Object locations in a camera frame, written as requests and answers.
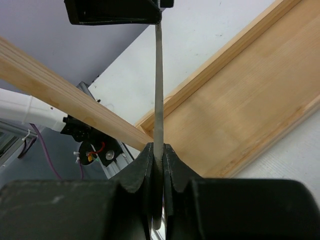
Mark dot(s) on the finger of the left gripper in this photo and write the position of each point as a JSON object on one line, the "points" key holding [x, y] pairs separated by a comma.
{"points": [[112, 12], [166, 3]]}

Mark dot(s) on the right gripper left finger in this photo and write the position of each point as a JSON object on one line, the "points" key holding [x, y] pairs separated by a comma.
{"points": [[119, 208]]}

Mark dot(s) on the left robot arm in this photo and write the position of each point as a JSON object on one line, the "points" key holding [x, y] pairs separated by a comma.
{"points": [[26, 108]]}

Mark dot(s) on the wooden clothes rack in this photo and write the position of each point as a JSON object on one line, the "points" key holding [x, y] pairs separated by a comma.
{"points": [[238, 76]]}

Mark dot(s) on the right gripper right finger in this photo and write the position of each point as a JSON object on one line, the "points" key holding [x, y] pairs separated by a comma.
{"points": [[198, 208]]}

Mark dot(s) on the dark hanger with metal hook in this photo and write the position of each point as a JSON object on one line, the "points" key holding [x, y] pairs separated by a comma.
{"points": [[158, 133]]}

